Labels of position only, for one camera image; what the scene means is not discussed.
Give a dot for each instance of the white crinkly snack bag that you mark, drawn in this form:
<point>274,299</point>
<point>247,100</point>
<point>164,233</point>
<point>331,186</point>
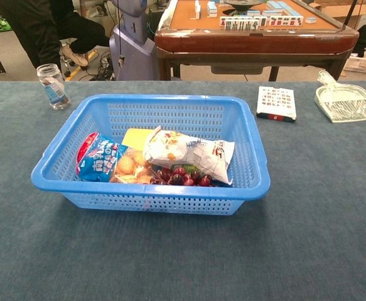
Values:
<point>186,150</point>

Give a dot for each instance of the purple robot base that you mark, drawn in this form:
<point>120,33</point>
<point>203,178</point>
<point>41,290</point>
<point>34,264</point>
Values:
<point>132,47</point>

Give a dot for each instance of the blue plastic perforated basket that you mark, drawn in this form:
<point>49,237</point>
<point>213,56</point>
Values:
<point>145,190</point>

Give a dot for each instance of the white plastic mesh basket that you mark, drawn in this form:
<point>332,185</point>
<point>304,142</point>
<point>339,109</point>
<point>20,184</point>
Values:
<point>363,64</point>

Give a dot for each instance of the red grape bunch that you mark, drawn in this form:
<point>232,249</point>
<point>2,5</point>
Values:
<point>178,178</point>

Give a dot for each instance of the yellow sponge block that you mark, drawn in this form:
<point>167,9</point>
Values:
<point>134,138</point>

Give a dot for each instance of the blue cookie bag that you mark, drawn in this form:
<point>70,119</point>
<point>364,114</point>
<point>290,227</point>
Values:
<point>96,164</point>

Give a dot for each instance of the white patterned card box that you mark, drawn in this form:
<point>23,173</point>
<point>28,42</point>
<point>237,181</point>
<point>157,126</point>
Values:
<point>276,100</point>

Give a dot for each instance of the brown mahjong table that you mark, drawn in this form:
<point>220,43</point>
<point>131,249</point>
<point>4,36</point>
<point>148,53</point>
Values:
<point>248,42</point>

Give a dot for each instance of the upright mahjong tile stack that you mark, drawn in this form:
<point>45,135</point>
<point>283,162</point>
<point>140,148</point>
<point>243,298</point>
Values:
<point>197,8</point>

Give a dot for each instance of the clear glass jar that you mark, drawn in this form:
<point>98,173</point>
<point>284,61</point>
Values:
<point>52,91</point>

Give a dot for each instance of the stacked blue mahjong tiles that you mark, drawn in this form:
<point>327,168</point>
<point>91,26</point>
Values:
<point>212,9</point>

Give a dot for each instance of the long mahjong tile row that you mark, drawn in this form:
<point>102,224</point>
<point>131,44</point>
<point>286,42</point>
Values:
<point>264,22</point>

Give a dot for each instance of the black mahjong table centre dome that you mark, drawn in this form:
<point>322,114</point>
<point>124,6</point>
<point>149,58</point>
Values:
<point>244,5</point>

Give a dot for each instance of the plastic-wrapped pale green dustpan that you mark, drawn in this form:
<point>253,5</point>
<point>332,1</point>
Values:
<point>346,105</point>

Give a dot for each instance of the blue mahjong tile row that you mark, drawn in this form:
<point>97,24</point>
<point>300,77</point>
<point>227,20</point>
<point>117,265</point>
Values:
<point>278,7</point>

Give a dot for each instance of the single mahjong tile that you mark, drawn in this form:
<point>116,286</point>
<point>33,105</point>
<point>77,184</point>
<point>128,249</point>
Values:
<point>311,20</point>

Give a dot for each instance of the seated person in black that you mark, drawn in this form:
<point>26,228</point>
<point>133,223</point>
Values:
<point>38,28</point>

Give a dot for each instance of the cardboard box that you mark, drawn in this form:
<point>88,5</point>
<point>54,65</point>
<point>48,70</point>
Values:
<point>342,9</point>

